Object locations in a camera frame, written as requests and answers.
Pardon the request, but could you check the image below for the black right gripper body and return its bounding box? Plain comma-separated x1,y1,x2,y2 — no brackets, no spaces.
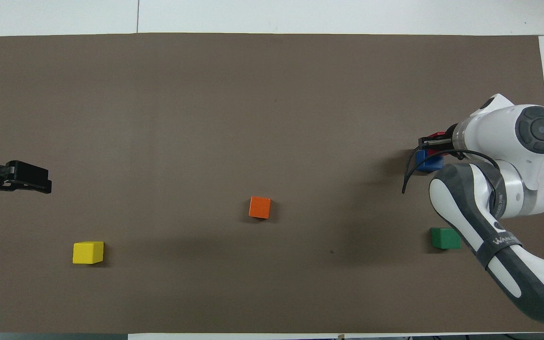
444,124,460,151

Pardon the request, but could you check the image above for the blue wooden block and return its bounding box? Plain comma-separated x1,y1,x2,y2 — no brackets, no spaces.
416,149,444,172

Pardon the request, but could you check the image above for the green wooden block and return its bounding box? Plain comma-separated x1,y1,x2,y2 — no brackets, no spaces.
431,227,461,250

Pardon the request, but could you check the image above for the yellow wooden block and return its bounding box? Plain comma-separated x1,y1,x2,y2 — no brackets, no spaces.
73,241,105,264

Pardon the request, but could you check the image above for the orange wooden block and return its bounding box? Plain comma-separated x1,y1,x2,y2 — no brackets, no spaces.
248,196,272,220

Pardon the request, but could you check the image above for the brown table mat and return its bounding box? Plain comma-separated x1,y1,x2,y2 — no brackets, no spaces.
0,33,544,333

